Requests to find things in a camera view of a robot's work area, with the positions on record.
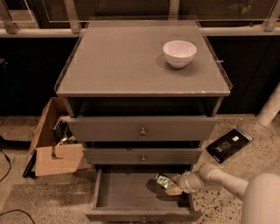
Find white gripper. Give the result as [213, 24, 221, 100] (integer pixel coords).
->
[165, 171, 201, 196]

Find green soda can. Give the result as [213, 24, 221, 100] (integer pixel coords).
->
[154, 173, 175, 189]

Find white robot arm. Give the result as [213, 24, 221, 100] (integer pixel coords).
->
[166, 163, 280, 224]

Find grey bottom drawer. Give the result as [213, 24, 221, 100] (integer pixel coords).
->
[86, 164, 201, 222]

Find grey drawer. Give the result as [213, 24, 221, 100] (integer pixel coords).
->
[66, 116, 216, 142]
[86, 164, 201, 222]
[83, 148, 202, 165]

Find grey middle drawer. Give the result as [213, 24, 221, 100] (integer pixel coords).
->
[83, 148, 202, 165]

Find grey top drawer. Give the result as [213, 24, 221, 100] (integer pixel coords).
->
[66, 116, 216, 142]

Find grey drawer cabinet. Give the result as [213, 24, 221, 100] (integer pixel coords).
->
[54, 19, 234, 118]

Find black flat device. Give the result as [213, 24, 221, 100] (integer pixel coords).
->
[206, 127, 253, 164]

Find white pipe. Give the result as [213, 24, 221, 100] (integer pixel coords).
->
[256, 83, 280, 126]

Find items inside cardboard box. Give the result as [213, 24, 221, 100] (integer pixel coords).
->
[53, 115, 78, 145]

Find brown cardboard box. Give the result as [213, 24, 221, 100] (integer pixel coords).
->
[28, 97, 83, 176]

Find white ceramic bowl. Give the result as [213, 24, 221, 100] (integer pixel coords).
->
[163, 40, 197, 68]

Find black cable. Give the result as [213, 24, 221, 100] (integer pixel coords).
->
[0, 149, 12, 183]

